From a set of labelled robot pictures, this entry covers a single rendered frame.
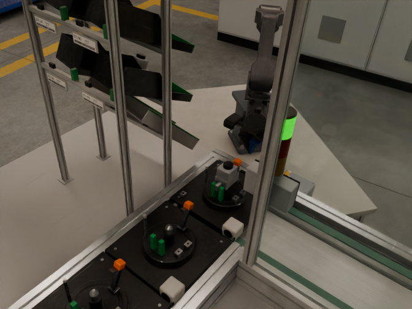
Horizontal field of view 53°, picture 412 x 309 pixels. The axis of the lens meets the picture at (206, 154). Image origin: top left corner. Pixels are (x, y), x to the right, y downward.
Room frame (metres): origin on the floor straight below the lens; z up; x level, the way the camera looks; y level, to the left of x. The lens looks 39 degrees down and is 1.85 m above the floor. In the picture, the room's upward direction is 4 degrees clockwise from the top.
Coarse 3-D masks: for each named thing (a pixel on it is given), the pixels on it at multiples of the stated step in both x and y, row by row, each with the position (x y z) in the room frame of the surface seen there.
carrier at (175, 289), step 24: (144, 216) 0.70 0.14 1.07; (168, 216) 0.80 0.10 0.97; (120, 240) 0.70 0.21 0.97; (144, 240) 0.69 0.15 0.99; (168, 240) 0.68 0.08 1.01; (192, 240) 0.70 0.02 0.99; (216, 240) 0.73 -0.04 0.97; (144, 264) 0.63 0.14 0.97; (168, 264) 0.63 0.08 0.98; (192, 264) 0.64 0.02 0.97; (168, 288) 0.56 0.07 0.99
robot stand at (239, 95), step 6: (240, 90) 1.39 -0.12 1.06; (234, 96) 1.35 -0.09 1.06; (240, 96) 1.35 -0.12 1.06; (240, 102) 1.30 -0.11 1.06; (246, 102) 1.31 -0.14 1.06; (240, 108) 1.28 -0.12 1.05; (246, 108) 1.27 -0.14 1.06; (240, 114) 1.30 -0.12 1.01; (234, 126) 1.34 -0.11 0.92; (228, 132) 1.37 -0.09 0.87; (234, 132) 1.34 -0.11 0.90; (234, 138) 1.32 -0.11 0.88; (240, 138) 1.28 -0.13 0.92; (234, 144) 1.30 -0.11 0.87; (240, 144) 1.28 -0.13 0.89; (240, 150) 1.25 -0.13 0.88; (246, 150) 1.26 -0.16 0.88; (258, 150) 1.27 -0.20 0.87
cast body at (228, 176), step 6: (228, 162) 0.91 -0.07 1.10; (222, 168) 0.90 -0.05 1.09; (228, 168) 0.89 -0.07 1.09; (234, 168) 0.90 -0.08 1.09; (216, 174) 0.90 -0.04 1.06; (222, 174) 0.88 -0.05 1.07; (228, 174) 0.87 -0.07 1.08; (234, 174) 0.90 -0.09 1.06; (216, 180) 0.89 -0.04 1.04; (222, 180) 0.88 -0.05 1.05; (228, 180) 0.87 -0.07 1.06; (234, 180) 0.90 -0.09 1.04; (216, 186) 0.86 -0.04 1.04; (228, 186) 0.87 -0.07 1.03
